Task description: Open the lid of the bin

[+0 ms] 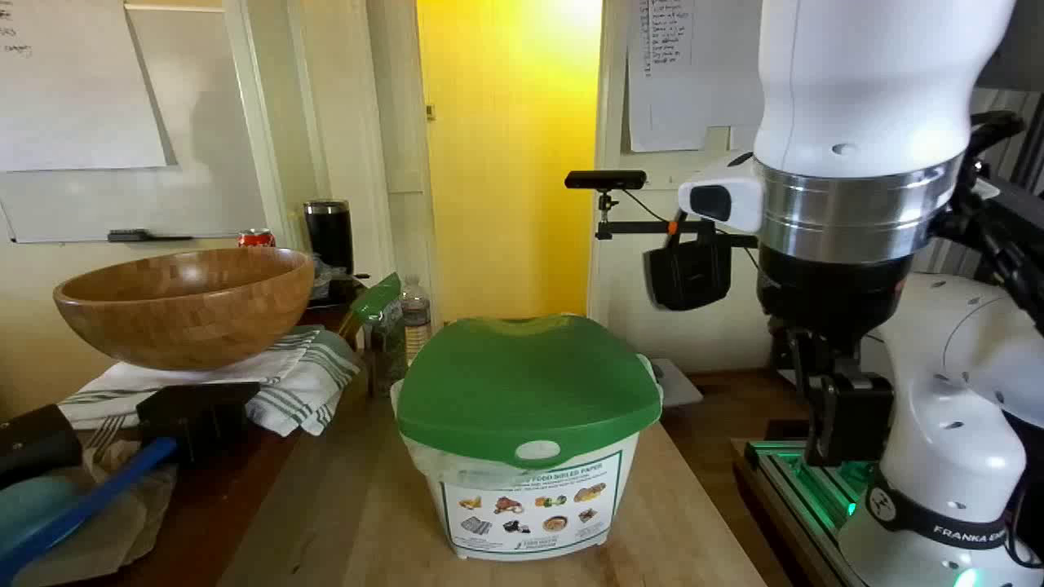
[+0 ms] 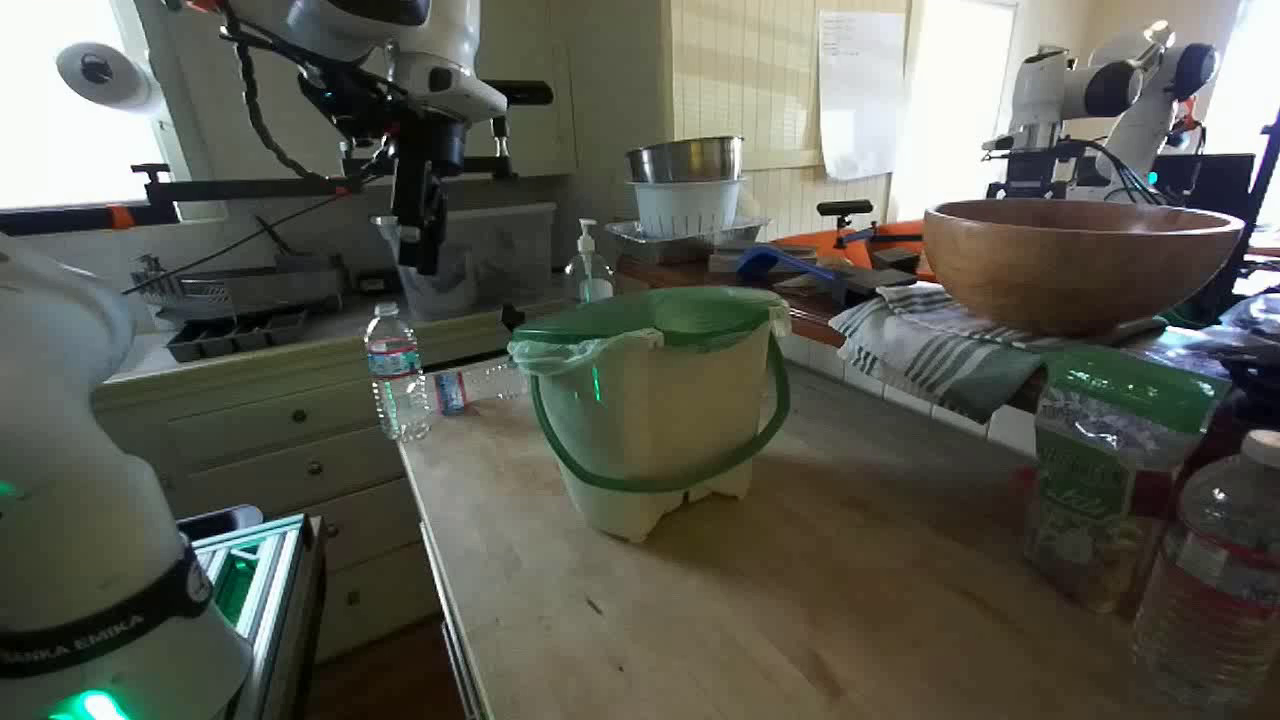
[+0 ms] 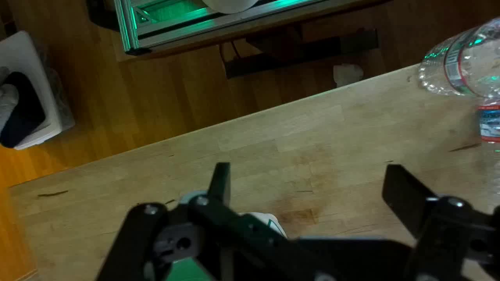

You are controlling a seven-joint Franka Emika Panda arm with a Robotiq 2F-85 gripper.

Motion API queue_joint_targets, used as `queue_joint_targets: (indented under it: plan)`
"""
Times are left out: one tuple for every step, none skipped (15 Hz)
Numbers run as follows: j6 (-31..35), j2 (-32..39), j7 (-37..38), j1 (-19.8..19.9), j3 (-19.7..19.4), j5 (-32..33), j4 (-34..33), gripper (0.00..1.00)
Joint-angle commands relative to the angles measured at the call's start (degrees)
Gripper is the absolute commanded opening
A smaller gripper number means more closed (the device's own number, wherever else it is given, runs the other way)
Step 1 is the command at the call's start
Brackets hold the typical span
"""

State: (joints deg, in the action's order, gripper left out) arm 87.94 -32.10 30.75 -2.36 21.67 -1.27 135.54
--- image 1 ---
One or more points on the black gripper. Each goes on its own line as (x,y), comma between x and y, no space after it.
(832,289)

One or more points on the green bin lid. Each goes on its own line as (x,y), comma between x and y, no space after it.
(524,385)

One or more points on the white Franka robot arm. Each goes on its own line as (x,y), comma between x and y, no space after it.
(869,75)

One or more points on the white compost bin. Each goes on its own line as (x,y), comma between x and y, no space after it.
(532,510)

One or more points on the green lit control box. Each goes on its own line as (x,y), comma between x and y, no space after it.
(812,482)

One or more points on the black hanging bag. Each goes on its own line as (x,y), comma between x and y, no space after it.
(688,275)

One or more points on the yellow door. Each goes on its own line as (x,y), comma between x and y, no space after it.
(512,151)

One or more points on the green snack bag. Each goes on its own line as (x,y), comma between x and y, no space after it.
(381,313)

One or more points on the black steel tumbler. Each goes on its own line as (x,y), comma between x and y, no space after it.
(329,236)

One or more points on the red soda can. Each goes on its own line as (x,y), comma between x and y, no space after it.
(256,238)

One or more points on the black brush head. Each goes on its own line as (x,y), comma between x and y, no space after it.
(202,418)

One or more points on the wooden bowl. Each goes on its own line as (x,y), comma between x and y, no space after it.
(185,311)

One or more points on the black whiteboard marker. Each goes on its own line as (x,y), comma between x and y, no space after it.
(151,236)

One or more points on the beige crumpled cloth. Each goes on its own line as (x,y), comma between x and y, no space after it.
(136,510)

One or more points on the black flat tool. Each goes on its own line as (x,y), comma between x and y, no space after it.
(37,442)

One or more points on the teal plate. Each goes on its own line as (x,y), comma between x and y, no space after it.
(27,507)

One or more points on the large white paper sheet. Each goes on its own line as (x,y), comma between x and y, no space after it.
(78,86)

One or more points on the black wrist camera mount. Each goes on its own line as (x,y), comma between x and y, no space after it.
(1008,233)

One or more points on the black stereo camera bar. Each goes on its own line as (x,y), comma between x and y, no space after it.
(604,177)

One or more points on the wall whiteboard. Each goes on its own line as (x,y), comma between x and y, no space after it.
(216,132)

